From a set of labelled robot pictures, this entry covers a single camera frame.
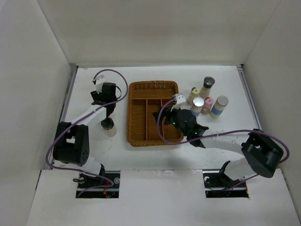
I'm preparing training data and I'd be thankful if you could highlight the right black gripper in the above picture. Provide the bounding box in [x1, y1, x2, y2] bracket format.
[153, 103, 189, 136]

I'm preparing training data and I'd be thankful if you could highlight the black cap white spice bottle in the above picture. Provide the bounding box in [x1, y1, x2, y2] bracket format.
[101, 117, 117, 137]

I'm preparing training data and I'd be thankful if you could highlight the black grinder top spice bottle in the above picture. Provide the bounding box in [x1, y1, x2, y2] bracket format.
[199, 76, 215, 99]

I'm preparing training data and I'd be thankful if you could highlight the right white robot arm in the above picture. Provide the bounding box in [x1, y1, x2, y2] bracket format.
[152, 107, 284, 186]

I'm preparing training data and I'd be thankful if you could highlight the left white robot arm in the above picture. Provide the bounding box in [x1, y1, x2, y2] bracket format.
[53, 82, 119, 188]

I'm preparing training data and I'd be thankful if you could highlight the brown wicker divided tray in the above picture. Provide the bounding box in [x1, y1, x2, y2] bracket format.
[127, 81, 179, 147]

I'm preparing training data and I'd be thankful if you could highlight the silver lid blue label jar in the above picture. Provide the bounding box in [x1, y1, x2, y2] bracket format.
[190, 97, 204, 117]
[210, 96, 229, 119]

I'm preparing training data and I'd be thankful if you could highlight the yellow lid spice bottle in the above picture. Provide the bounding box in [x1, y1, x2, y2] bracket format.
[187, 87, 200, 105]

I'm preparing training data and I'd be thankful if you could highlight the pink lid spice bottle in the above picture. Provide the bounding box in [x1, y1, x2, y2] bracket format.
[201, 97, 214, 114]

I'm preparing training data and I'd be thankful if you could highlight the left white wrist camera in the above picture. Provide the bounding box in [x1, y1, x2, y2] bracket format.
[93, 75, 106, 93]

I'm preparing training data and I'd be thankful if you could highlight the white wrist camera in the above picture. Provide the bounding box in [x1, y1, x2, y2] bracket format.
[93, 75, 106, 93]
[171, 93, 186, 111]

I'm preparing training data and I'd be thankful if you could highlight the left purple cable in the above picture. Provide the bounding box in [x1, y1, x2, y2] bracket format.
[44, 68, 129, 197]

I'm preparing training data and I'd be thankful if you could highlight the purple cable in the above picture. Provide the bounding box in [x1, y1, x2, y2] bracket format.
[44, 68, 129, 197]
[156, 97, 290, 189]

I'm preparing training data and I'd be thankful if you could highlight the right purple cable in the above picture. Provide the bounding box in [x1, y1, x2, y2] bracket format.
[156, 97, 290, 189]

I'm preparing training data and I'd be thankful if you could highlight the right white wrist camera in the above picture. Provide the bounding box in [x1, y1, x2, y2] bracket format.
[171, 93, 186, 111]

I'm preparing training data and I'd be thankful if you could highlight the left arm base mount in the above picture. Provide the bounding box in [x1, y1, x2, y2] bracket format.
[73, 171, 121, 199]

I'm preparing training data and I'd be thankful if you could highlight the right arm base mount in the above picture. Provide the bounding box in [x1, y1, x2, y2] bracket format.
[203, 161, 249, 198]

